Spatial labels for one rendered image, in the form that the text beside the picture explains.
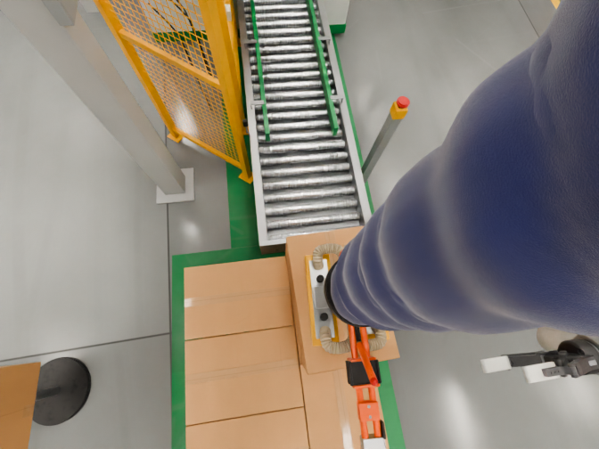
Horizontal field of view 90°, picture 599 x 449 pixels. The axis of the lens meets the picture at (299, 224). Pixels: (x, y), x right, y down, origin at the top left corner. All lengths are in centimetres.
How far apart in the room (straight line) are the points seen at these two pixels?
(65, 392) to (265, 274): 156
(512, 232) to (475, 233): 2
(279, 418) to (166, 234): 155
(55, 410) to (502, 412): 297
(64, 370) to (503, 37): 499
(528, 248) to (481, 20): 431
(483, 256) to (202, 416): 171
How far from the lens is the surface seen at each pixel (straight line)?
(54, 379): 273
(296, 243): 140
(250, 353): 177
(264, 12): 298
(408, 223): 34
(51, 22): 157
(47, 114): 358
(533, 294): 26
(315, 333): 117
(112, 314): 260
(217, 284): 181
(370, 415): 110
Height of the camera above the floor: 230
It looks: 71 degrees down
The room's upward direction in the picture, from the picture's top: 9 degrees clockwise
